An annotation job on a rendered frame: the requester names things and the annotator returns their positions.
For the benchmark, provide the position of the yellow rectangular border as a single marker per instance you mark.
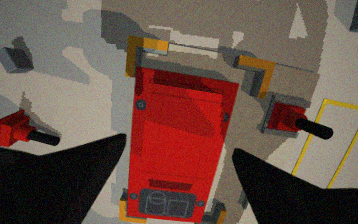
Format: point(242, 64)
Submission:
point(319, 114)

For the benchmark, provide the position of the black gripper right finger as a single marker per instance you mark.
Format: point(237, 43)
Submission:
point(277, 197)

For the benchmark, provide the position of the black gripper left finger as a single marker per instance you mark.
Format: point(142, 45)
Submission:
point(59, 188)

